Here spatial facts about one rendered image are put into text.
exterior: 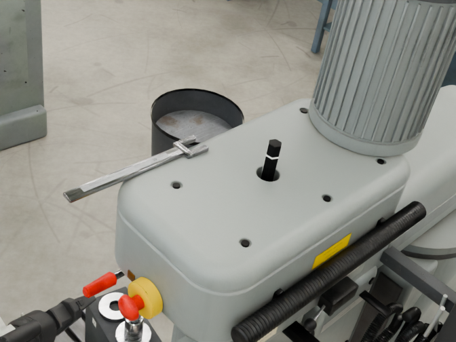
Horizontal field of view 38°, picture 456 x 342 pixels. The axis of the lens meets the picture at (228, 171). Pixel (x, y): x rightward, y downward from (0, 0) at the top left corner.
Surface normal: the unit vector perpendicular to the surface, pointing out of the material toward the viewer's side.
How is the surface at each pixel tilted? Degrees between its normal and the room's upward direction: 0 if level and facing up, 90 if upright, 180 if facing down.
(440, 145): 0
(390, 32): 90
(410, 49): 90
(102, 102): 0
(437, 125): 0
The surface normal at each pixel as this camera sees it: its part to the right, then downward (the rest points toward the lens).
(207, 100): -0.23, 0.54
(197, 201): 0.15, -0.77
